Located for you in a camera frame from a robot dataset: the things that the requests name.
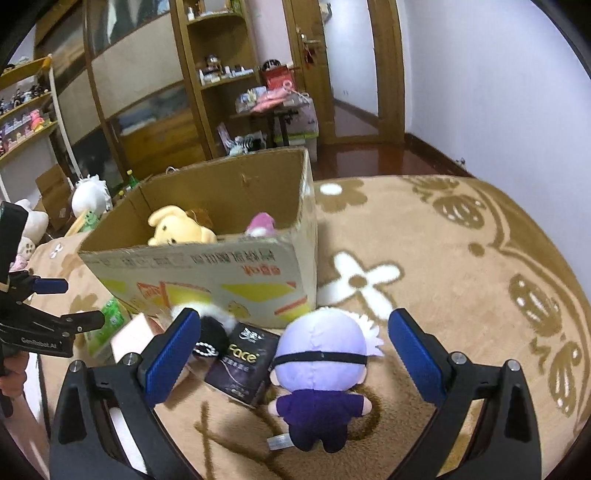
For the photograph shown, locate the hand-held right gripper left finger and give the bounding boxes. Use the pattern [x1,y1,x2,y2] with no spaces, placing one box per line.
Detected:
[50,307,202,480]

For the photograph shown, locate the white plush with pink paws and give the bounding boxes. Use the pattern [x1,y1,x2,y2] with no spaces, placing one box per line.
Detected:
[9,235,37,273]

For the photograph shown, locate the white-haired blindfolded plush doll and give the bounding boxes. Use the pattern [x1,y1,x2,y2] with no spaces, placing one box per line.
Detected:
[268,307,385,454]

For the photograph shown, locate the red box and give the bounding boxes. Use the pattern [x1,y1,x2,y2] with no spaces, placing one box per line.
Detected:
[261,65,296,90]

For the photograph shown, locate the pale pink box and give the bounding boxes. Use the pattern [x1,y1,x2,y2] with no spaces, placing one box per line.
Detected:
[111,313,190,398]

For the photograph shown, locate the round white plush toy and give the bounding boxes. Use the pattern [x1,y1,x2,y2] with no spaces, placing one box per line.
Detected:
[70,174,113,232]

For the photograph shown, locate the striped plush toy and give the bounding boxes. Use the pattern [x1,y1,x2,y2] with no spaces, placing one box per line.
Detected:
[228,133,266,155]

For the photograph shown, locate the wooden corner bookshelf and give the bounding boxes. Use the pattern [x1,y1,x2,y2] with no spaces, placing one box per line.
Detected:
[171,0,273,158]

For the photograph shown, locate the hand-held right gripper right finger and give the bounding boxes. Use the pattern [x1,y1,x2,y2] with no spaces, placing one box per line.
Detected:
[387,308,542,480]

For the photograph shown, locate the wooden wall shelf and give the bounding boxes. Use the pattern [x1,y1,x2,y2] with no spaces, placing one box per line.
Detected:
[0,53,61,162]

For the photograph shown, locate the person's left hand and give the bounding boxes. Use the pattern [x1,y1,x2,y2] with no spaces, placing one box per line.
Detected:
[0,356,28,398]

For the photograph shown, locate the row of small figurines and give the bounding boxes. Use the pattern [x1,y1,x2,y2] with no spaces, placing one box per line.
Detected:
[0,85,51,153]

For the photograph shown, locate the printed cardboard box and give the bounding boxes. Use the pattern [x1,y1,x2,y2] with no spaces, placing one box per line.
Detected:
[78,148,319,329]

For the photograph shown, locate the green packet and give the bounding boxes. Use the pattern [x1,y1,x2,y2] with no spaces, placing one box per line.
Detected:
[83,298,132,358]

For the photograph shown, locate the black tissue packet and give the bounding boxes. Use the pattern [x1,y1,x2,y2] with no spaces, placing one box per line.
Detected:
[204,322,281,408]

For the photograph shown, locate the pink plush toy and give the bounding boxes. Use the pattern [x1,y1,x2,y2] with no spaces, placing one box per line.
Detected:
[245,212,278,238]

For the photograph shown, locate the black and white plush toy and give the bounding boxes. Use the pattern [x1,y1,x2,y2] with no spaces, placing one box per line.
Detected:
[171,302,236,365]

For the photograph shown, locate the white cat plush toy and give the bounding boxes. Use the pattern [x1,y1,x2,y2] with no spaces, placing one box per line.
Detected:
[14,198,50,243]

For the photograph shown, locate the white pole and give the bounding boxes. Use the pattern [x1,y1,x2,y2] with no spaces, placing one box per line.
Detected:
[47,54,83,180]

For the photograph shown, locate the small cluttered table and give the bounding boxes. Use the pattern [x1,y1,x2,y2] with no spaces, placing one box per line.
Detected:
[231,60,320,149]

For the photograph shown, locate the wooden wardrobe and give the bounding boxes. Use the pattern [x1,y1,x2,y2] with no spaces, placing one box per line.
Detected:
[34,0,213,185]

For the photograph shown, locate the wooden door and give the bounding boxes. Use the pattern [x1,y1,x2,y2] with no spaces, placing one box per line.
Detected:
[281,0,337,145]

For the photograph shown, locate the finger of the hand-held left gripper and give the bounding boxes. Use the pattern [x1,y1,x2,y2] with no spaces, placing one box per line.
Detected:
[18,305,106,334]
[8,271,70,302]

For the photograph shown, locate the small plain cardboard box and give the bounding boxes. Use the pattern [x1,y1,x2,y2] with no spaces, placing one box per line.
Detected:
[34,164,75,232]

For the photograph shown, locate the yellow plush dog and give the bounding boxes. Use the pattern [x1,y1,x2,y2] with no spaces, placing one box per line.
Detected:
[147,205,218,246]

